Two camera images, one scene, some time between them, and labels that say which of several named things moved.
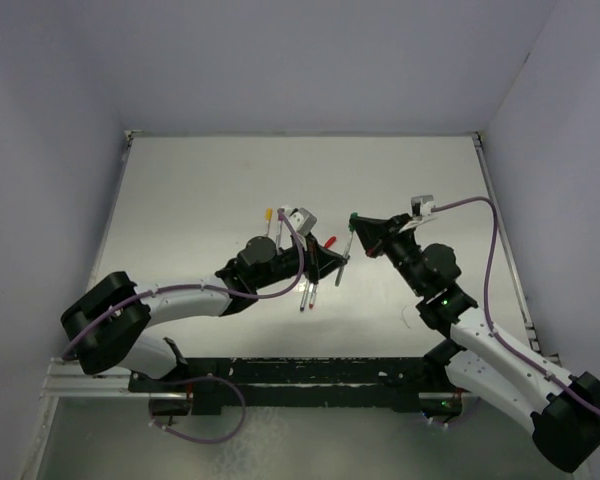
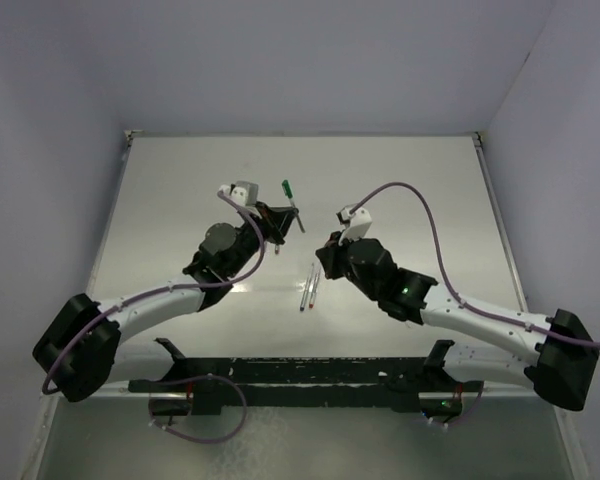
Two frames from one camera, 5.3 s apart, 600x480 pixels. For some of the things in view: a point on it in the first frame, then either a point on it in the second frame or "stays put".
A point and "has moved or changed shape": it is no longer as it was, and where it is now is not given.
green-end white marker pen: (341, 269) has moved or changed shape
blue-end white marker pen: (305, 293) stays put
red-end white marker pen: (312, 299) stays put
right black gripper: (375, 234) -> (330, 254)
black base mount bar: (404, 383) stays put
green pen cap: (351, 226) has moved or changed shape
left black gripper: (320, 262) -> (275, 221)
